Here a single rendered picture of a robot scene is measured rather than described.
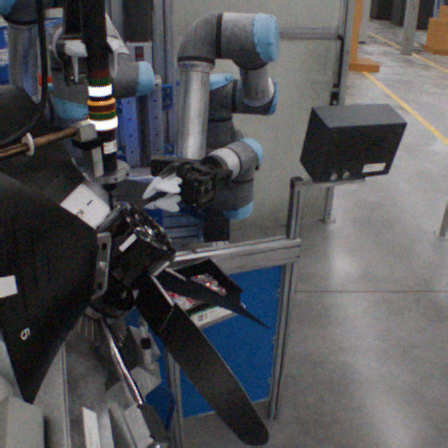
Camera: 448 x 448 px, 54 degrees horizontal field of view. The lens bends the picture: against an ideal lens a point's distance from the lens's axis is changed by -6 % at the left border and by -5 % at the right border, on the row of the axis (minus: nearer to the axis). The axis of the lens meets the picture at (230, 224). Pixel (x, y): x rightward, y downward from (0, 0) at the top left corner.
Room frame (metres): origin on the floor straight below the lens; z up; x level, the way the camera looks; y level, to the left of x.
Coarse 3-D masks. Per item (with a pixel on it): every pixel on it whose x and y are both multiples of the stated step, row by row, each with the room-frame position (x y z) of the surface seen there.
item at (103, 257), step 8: (104, 240) 0.54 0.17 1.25; (96, 256) 0.51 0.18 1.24; (104, 256) 0.54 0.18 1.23; (96, 272) 0.51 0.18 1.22; (104, 272) 0.53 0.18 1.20; (96, 280) 0.50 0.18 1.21; (104, 280) 0.53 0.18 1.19; (96, 288) 0.50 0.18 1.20; (104, 288) 0.53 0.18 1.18; (96, 296) 0.50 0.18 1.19
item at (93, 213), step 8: (80, 192) 0.64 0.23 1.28; (88, 192) 0.64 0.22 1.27; (64, 200) 0.61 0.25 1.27; (72, 200) 0.62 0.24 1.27; (80, 200) 0.63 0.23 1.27; (88, 200) 0.63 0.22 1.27; (96, 200) 0.64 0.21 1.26; (72, 208) 0.61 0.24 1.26; (80, 208) 0.62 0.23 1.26; (88, 208) 0.62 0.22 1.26; (96, 208) 0.63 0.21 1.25; (104, 208) 0.63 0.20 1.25; (88, 216) 0.61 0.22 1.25; (96, 216) 0.62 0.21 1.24; (104, 216) 0.63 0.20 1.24; (88, 224) 0.61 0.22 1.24; (96, 224) 0.61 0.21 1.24
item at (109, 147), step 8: (104, 136) 0.68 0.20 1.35; (112, 136) 0.69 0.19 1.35; (104, 144) 0.68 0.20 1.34; (112, 144) 0.68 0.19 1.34; (104, 152) 0.68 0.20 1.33; (112, 152) 0.68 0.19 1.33; (104, 160) 0.68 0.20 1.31; (112, 160) 0.68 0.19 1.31; (104, 168) 0.68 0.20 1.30; (112, 168) 0.68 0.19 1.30; (104, 184) 0.68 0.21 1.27; (112, 184) 0.68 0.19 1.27
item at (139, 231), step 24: (120, 216) 0.59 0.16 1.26; (144, 216) 0.66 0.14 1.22; (120, 240) 0.56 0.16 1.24; (144, 240) 0.56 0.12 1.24; (168, 240) 0.64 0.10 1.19; (120, 264) 0.55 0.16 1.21; (144, 264) 0.56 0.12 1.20; (168, 264) 0.59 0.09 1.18; (120, 288) 0.56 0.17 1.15; (120, 312) 0.54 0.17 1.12
